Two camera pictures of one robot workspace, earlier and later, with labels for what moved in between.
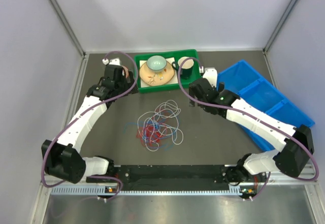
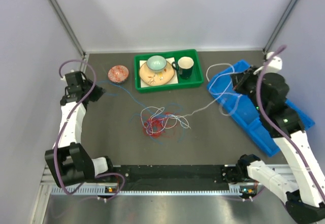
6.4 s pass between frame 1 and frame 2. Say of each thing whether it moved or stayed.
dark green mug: stayed
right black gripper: moved
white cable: moved
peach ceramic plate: stayed
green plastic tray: stayed
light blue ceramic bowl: stayed
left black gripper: moved
